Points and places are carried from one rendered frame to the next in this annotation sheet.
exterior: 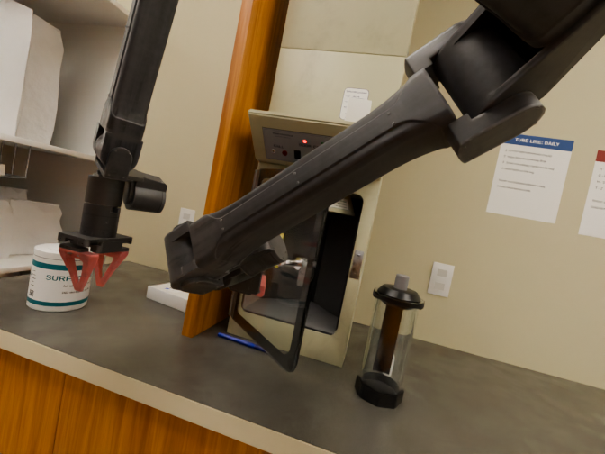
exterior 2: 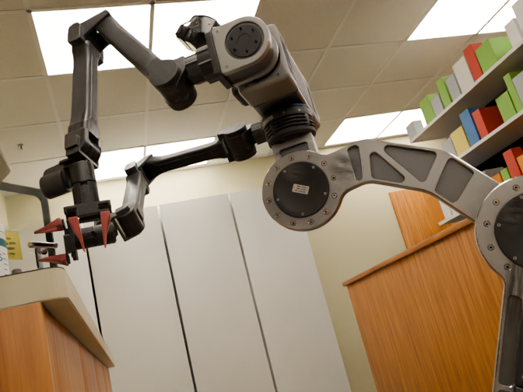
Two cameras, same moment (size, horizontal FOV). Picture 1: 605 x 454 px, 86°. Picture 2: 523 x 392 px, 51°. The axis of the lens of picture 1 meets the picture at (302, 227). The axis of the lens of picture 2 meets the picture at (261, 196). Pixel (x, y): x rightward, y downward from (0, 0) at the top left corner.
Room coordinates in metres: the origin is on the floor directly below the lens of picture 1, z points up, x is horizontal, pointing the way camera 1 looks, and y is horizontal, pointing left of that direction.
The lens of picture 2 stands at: (0.85, 1.58, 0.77)
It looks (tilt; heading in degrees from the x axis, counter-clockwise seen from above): 16 degrees up; 239
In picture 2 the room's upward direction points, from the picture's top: 15 degrees counter-clockwise
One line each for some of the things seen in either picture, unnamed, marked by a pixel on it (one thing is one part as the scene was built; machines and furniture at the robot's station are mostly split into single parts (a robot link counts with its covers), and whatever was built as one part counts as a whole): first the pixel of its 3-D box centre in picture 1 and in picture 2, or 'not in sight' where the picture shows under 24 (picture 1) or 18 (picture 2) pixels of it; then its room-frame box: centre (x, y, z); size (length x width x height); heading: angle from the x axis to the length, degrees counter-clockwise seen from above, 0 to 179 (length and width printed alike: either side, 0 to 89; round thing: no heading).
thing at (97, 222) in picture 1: (99, 224); (86, 199); (0.58, 0.36, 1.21); 0.10 x 0.07 x 0.07; 167
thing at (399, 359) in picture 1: (388, 342); not in sight; (0.70, -0.23, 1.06); 0.11 x 0.11 x 0.21
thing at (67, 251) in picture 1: (89, 264); (95, 228); (0.57, 0.36, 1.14); 0.07 x 0.07 x 0.09; 77
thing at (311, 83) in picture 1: (319, 206); not in sight; (0.95, -0.04, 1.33); 0.32 x 0.25 x 0.77; 76
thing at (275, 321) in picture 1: (273, 256); (9, 252); (0.73, 0.05, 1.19); 0.30 x 0.01 x 0.40; 35
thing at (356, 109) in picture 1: (357, 115); not in sight; (0.76, -0.07, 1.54); 0.05 x 0.05 x 0.06; 81
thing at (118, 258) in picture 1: (97, 262); (87, 229); (0.59, 0.36, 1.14); 0.07 x 0.07 x 0.09; 77
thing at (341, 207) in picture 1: (326, 201); not in sight; (0.92, -0.05, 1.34); 0.18 x 0.18 x 0.05
